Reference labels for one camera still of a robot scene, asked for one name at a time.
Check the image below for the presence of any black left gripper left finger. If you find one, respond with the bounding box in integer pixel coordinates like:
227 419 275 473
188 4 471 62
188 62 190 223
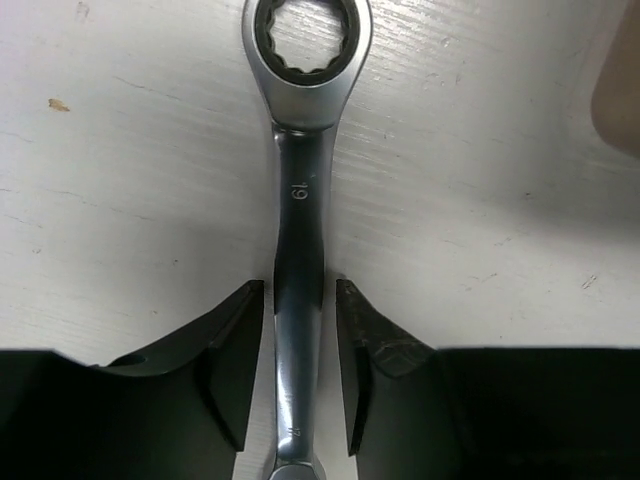
1 280 264 479

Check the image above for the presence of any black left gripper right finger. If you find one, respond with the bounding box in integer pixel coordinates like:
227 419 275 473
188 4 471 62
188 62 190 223
336 279 639 479

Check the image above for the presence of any large silver ratchet wrench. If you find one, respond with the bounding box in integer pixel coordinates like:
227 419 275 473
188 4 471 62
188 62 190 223
242 1 373 479

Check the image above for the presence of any beige cantilever toolbox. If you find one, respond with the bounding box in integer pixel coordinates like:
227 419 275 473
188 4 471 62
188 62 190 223
591 26 639 159

